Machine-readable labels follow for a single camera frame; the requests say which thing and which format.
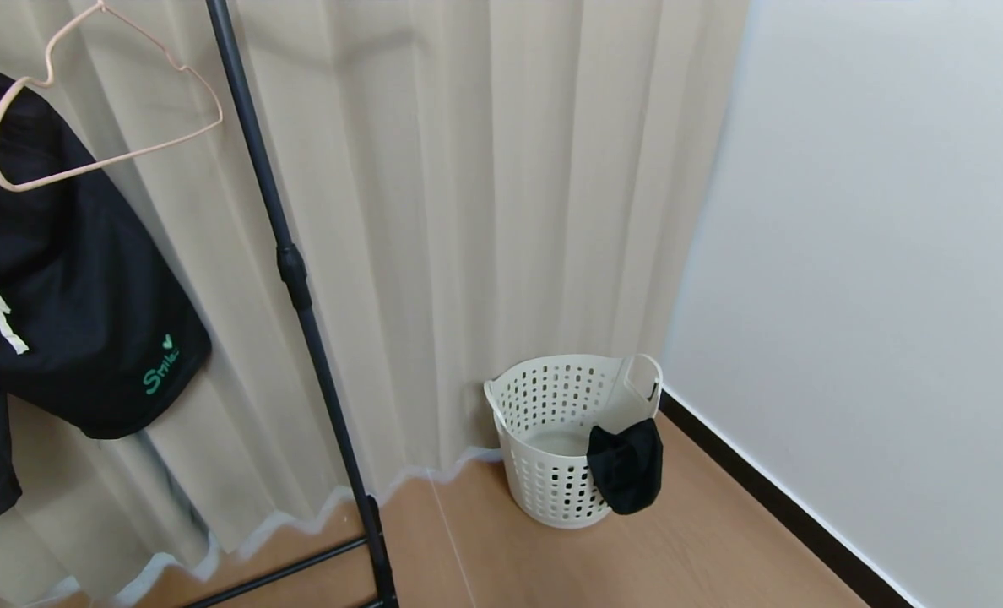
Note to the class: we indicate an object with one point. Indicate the black shorts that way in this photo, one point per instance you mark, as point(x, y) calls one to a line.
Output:
point(71, 295)

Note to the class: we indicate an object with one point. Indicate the white laundry basket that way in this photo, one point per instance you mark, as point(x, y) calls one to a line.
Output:
point(544, 490)

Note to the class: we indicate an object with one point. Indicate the black clothes rack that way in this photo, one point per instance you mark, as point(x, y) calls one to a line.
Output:
point(295, 274)

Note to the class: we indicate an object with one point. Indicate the pink clothes hanger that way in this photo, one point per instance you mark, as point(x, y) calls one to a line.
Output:
point(130, 154)

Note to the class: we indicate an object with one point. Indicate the beige curtain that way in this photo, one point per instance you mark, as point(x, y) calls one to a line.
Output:
point(468, 211)

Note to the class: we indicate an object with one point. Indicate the black garment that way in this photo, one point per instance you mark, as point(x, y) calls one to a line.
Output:
point(628, 473)

